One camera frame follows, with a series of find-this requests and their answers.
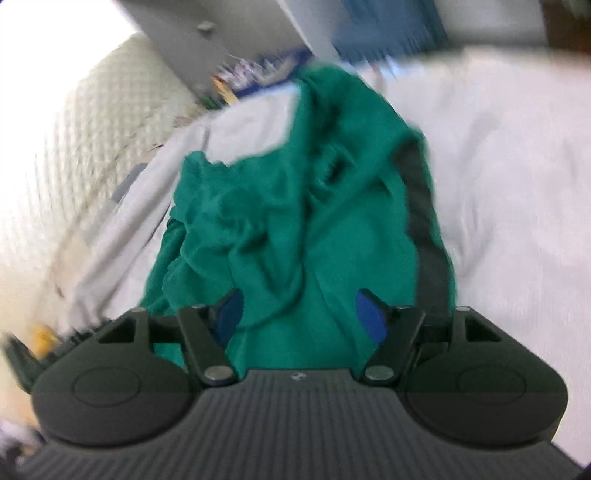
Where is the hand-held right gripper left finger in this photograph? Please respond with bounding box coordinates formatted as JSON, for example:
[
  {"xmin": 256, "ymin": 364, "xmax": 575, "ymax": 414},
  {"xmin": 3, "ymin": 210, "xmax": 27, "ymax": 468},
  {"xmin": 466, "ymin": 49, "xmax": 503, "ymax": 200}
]
[{"xmin": 96, "ymin": 288, "xmax": 245, "ymax": 388}]

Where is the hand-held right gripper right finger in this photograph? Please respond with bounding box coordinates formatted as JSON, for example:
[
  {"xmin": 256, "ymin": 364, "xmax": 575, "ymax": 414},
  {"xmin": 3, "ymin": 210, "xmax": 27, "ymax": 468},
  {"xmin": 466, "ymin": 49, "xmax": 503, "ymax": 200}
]
[{"xmin": 355, "ymin": 288, "xmax": 504, "ymax": 388}]

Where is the green hoodie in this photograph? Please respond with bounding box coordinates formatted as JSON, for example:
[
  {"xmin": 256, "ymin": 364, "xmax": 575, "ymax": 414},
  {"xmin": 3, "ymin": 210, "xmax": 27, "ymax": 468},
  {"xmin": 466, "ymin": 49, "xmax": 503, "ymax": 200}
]
[{"xmin": 139, "ymin": 65, "xmax": 458, "ymax": 374}]

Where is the grey bed sheet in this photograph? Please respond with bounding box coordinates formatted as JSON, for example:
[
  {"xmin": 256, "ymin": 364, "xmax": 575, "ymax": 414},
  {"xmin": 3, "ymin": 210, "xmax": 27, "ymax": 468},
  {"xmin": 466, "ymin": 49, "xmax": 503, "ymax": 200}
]
[{"xmin": 69, "ymin": 46, "xmax": 591, "ymax": 467}]

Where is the cream quilted headboard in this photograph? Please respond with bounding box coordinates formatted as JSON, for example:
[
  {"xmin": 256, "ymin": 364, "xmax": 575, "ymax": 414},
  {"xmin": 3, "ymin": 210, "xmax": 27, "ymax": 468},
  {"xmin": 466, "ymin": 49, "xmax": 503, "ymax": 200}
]
[{"xmin": 0, "ymin": 32, "xmax": 205, "ymax": 315}]

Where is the cluttered blue bedside table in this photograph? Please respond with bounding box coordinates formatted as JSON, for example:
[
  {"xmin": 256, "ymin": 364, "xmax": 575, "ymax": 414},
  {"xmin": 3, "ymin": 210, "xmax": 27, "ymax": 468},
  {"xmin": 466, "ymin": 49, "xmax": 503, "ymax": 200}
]
[{"xmin": 203, "ymin": 51, "xmax": 305, "ymax": 109}]

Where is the blue curtain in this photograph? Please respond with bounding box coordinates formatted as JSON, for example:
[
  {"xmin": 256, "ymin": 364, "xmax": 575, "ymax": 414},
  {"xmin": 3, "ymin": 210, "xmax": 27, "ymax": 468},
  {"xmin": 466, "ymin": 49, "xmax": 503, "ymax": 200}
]
[{"xmin": 323, "ymin": 0, "xmax": 450, "ymax": 62}]

